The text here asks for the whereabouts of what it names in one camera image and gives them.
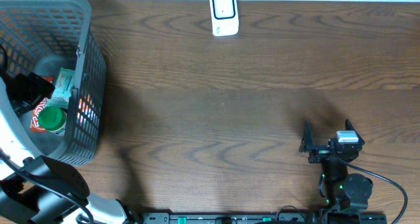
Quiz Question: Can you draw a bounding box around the red chocolate bar wrapper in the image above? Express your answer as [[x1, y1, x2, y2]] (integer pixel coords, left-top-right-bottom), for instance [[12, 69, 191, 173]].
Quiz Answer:
[[30, 96, 51, 133]]

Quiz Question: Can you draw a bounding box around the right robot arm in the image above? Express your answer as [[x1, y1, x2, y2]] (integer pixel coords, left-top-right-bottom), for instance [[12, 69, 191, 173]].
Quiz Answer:
[[299, 120, 373, 212]]

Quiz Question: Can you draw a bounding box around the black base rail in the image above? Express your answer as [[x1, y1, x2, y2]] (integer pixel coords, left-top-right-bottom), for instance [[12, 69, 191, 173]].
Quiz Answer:
[[141, 212, 388, 224]]

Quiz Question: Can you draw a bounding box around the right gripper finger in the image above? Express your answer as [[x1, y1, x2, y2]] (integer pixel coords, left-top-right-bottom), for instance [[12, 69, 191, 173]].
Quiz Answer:
[[345, 119, 356, 131], [299, 121, 314, 152]]

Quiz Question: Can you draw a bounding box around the white wet wipes pack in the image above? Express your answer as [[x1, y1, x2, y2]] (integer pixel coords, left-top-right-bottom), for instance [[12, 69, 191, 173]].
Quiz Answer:
[[47, 68, 75, 109]]

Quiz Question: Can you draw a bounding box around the green lid white jar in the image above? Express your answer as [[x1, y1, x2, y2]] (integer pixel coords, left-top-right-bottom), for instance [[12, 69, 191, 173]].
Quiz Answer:
[[38, 106, 67, 136]]

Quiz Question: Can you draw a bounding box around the grey plastic mesh basket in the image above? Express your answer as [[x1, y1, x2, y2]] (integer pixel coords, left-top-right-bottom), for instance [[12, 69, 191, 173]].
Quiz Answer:
[[1, 0, 106, 166]]

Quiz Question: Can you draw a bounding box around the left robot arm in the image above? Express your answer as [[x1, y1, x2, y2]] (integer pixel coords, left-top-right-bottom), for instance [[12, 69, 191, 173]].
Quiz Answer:
[[1, 71, 142, 223]]

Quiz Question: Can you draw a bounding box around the white barcode scanner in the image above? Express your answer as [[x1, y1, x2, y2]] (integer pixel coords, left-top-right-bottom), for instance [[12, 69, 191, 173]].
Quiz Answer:
[[209, 0, 240, 37]]

